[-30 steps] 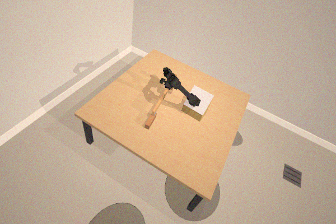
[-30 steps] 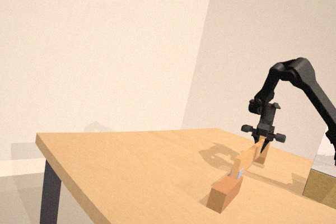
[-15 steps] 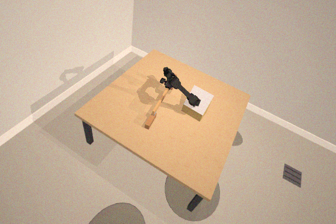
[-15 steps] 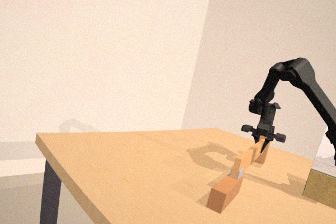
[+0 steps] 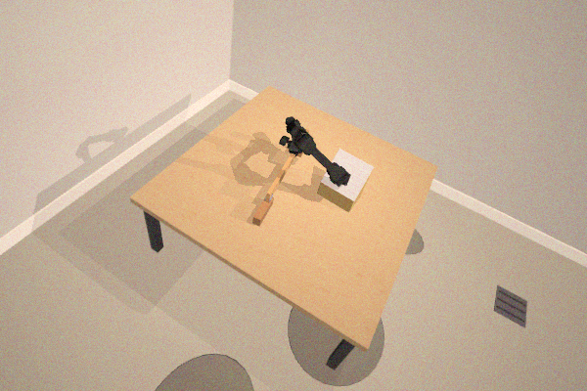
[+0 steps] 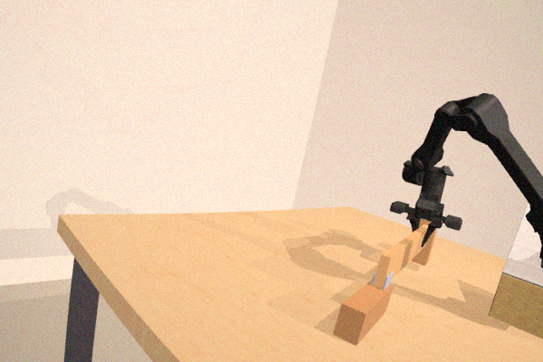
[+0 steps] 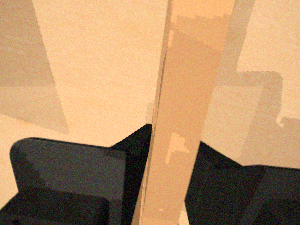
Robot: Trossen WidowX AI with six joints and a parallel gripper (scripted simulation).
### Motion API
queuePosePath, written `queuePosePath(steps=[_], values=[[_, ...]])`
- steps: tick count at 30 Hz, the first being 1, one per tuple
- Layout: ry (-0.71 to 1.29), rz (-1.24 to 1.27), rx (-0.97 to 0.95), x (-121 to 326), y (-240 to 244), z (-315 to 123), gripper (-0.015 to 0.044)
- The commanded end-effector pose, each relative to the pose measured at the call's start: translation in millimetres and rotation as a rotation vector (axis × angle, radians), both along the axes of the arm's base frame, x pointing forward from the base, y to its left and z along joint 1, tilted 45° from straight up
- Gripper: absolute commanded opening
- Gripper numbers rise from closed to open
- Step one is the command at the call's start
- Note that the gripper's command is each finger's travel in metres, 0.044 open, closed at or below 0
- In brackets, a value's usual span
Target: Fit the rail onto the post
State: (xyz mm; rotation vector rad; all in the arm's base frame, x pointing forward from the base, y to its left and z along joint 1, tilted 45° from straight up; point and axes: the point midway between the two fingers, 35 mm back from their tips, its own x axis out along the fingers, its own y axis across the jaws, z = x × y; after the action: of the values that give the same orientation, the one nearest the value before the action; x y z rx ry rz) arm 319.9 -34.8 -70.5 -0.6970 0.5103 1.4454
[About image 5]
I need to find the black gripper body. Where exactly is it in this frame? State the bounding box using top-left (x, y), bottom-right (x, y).
top-left (279, 136), bottom-right (291, 147)

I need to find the long wooden rail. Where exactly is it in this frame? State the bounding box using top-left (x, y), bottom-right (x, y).
top-left (266, 153), bottom-right (295, 201)

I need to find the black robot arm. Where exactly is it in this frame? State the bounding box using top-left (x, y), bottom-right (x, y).
top-left (286, 116), bottom-right (351, 187)

